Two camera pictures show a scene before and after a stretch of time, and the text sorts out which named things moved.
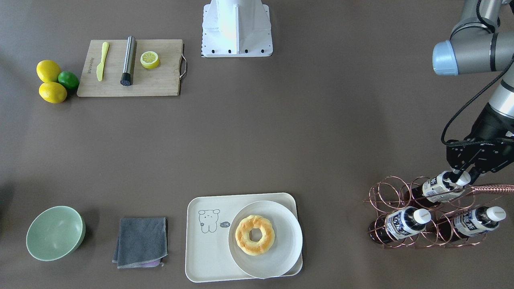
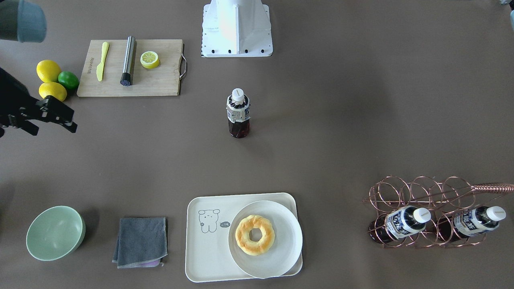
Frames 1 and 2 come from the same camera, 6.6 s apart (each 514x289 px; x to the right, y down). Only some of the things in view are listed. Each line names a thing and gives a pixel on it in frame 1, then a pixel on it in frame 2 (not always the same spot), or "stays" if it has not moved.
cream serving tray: (208, 257) stays
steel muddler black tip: (126, 77) stays
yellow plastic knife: (100, 68) stays
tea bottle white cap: (445, 186) -> (237, 96)
